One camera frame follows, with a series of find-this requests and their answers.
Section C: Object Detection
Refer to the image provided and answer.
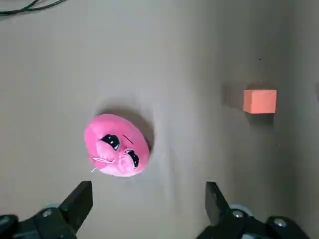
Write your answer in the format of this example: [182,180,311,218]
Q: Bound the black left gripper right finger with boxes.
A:
[196,181,316,239]

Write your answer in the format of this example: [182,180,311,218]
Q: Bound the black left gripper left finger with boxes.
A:
[0,181,94,239]

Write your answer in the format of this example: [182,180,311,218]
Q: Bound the orange foam block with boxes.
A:
[243,89,278,115]

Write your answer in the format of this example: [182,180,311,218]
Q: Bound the pink plush toy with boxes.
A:
[84,113,151,178]

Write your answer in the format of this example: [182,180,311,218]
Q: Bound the thin black cable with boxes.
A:
[0,0,69,16]

